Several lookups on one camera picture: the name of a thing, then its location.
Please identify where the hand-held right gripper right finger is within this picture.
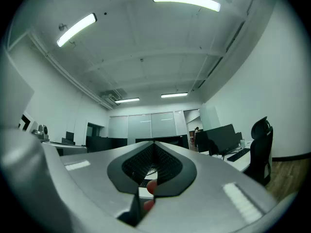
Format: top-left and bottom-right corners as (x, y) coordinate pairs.
(135, 141), (298, 233)

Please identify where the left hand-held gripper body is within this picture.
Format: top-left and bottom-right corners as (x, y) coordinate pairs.
(0, 47), (40, 134)

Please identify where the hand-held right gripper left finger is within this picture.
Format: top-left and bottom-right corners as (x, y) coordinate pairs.
(41, 141), (156, 233)

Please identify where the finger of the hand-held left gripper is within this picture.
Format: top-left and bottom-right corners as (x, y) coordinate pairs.
(0, 127), (98, 232)

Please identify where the black keyboard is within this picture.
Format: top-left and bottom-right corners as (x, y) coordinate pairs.
(226, 148), (251, 162)

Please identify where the large black monitor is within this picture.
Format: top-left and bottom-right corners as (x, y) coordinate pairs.
(135, 135), (190, 150)

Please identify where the long ceiling light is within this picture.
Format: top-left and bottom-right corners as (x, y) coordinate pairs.
(160, 92), (189, 99)
(152, 0), (221, 12)
(56, 13), (98, 48)
(114, 97), (140, 104)

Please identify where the ceiling air conditioner unit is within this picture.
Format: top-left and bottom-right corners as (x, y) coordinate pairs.
(101, 89), (127, 104)

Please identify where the grey fisheye camera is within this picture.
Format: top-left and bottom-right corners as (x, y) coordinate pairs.
(31, 124), (50, 140)

